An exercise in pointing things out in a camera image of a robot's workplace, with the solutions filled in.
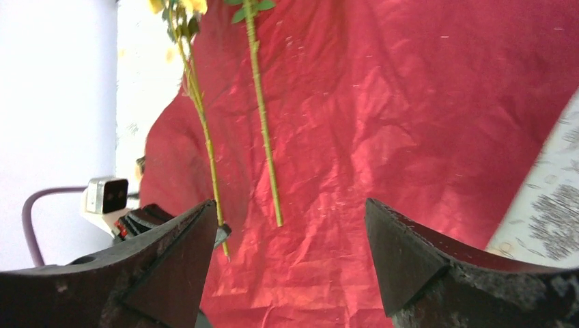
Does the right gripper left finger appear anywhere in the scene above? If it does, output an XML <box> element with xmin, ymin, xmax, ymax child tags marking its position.
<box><xmin>1</xmin><ymin>200</ymin><xmax>218</xmax><ymax>327</ymax></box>

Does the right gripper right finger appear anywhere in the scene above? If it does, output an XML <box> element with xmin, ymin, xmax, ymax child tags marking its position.
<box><xmin>365</xmin><ymin>198</ymin><xmax>578</xmax><ymax>328</ymax></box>

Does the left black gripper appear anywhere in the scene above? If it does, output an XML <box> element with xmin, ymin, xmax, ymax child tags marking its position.
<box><xmin>112</xmin><ymin>204</ymin><xmax>232</xmax><ymax>249</ymax></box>

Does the red and brown wrapping paper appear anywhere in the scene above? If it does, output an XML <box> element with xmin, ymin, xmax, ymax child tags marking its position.
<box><xmin>138</xmin><ymin>0</ymin><xmax>579</xmax><ymax>328</ymax></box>

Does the floral patterned table mat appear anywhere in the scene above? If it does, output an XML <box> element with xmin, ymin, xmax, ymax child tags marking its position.
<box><xmin>115</xmin><ymin>1</ymin><xmax>578</xmax><ymax>267</ymax></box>

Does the yellow rose stem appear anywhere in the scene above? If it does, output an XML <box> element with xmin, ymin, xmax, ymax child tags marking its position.
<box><xmin>148</xmin><ymin>1</ymin><xmax>230</xmax><ymax>259</ymax></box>

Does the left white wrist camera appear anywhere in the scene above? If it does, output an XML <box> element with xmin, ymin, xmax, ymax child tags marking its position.
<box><xmin>81</xmin><ymin>176</ymin><xmax>139</xmax><ymax>238</ymax></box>

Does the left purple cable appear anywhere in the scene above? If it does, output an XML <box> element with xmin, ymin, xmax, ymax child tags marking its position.
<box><xmin>21</xmin><ymin>185</ymin><xmax>87</xmax><ymax>268</ymax></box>

